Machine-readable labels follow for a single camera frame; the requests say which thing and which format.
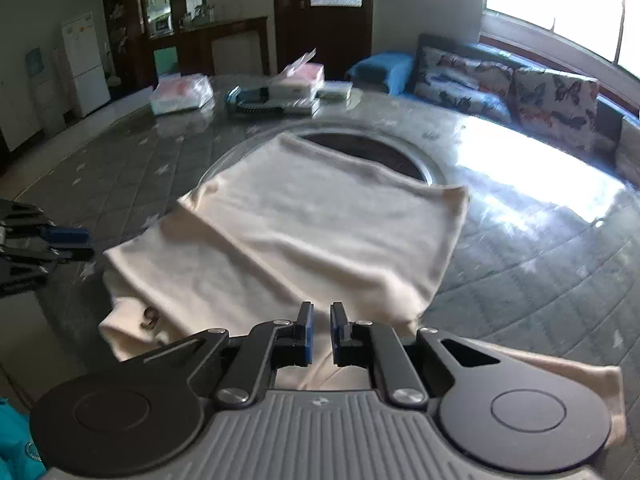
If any cream sweatshirt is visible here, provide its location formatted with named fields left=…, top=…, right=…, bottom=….
left=98, top=131, right=627, bottom=449

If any white refrigerator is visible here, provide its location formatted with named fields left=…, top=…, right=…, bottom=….
left=61, top=13, right=111, bottom=117

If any water dispenser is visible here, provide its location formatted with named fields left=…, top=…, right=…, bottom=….
left=25, top=48, right=65, bottom=138

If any grey quilted star tablecloth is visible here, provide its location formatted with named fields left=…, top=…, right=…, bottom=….
left=1, top=92, right=639, bottom=403

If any pink wet wipes pack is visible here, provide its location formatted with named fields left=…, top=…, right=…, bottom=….
left=150, top=74, right=214, bottom=116

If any round black induction cooktop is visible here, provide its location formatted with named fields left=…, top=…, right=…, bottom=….
left=198, top=119, right=447, bottom=185

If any teal jacket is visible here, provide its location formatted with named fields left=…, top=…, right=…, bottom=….
left=0, top=398, right=46, bottom=480

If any dark wooden side table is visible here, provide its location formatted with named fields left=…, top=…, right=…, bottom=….
left=146, top=15, right=271, bottom=91

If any white remote control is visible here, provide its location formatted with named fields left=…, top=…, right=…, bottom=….
left=280, top=99, right=321, bottom=117

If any dark wooden cabinet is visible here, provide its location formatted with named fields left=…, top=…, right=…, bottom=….
left=102, top=0, right=205, bottom=94

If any pink tissue box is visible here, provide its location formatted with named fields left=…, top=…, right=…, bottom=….
left=268, top=50, right=324, bottom=101

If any blue sofa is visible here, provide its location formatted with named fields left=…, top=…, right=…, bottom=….
left=346, top=34, right=639, bottom=185

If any left butterfly pillow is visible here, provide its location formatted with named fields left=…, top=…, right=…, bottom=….
left=413, top=47, right=514, bottom=125

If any butterfly pillow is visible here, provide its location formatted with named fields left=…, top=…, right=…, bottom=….
left=513, top=68, right=600, bottom=153
left=413, top=47, right=514, bottom=125

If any right butterfly pillow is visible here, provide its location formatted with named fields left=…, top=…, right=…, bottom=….
left=513, top=68, right=600, bottom=153

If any grey cushion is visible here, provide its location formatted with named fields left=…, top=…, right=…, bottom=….
left=615, top=118, right=640, bottom=188

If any dark wooden door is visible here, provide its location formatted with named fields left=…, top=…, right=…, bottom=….
left=273, top=0, right=373, bottom=80

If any window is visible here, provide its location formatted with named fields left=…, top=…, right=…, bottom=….
left=485, top=0, right=639, bottom=77

